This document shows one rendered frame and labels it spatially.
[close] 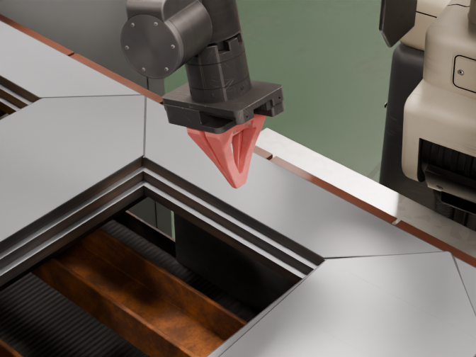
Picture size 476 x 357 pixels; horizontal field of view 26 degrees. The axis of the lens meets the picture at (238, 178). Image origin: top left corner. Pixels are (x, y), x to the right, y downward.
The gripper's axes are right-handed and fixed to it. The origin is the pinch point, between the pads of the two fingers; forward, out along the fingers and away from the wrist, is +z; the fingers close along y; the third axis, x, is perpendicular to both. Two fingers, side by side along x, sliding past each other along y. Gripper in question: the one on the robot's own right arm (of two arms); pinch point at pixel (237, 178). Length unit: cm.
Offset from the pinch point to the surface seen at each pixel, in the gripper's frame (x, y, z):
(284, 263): 4.0, 0.3, 11.9
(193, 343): -0.1, -12.5, 23.9
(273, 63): 144, -130, 57
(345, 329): -1.8, 12.4, 12.5
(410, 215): 35.9, -6.8, 24.1
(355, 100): 144, -102, 65
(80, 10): 35, -66, 0
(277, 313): -4.4, 6.6, 11.0
